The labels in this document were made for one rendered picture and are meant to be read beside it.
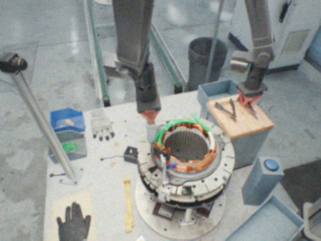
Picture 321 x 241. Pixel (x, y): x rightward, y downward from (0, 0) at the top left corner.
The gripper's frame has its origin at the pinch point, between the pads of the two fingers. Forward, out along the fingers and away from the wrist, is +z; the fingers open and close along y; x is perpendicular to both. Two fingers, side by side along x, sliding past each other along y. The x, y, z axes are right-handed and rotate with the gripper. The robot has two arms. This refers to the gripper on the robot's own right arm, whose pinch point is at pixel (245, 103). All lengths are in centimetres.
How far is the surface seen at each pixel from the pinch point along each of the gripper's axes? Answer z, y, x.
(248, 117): 2.0, 1.9, 5.9
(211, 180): -1.7, 29.3, 26.8
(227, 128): 1.8, 12.5, 8.2
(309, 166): 109, -98, -4
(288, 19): 42, -143, -127
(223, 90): 8.7, -2.0, -18.2
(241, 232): 5.1, 25.9, 41.2
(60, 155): 11, 75, -7
